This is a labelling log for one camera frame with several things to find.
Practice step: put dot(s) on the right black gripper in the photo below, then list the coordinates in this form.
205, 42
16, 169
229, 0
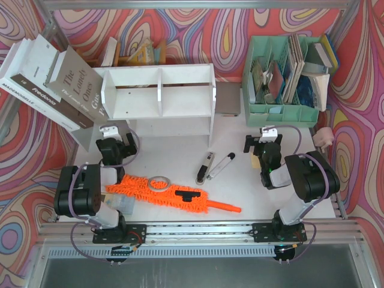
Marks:
258, 144

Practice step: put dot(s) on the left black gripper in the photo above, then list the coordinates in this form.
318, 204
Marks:
120, 145

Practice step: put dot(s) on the orange microfiber duster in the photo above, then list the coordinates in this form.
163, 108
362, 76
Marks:
163, 194

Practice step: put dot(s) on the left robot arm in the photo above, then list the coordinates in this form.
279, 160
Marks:
78, 193

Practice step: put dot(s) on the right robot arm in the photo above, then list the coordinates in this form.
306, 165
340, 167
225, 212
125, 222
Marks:
313, 181

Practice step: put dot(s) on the white wooden bookshelf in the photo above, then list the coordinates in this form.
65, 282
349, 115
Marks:
161, 100

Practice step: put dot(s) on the yellow sticky note pad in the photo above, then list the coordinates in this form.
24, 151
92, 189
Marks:
255, 162

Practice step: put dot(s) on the white marker black cap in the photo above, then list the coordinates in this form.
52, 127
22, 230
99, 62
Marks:
220, 166

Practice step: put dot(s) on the pink piggy figurine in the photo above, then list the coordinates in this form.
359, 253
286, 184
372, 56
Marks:
323, 138

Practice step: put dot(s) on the mint green desk organizer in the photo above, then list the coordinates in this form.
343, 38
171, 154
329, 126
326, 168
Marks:
270, 81

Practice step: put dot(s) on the grey notebook with pencil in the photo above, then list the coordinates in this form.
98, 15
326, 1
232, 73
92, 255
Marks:
228, 98

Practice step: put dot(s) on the brown book Fredonia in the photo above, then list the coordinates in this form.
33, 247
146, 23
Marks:
61, 106

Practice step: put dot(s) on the black white stapler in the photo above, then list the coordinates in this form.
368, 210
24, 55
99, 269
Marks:
204, 169

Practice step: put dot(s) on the white paperback book stack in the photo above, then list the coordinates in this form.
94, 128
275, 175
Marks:
319, 85

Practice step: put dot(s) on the grey book The Lonely Ones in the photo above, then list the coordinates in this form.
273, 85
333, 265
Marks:
79, 85

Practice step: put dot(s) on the black T-shaped plastic part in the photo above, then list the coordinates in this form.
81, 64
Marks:
187, 196

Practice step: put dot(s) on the wooden rack with books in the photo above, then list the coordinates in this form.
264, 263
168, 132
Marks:
146, 54

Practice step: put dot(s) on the white book Mademoiselle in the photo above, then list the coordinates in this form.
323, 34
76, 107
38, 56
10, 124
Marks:
33, 59

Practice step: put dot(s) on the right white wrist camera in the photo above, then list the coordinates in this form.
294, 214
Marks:
268, 134

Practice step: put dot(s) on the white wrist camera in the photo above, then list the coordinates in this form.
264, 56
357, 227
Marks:
268, 134
110, 131

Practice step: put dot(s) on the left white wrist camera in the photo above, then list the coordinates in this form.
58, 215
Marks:
110, 131

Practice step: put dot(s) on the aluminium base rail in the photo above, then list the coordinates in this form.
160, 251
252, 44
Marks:
193, 239

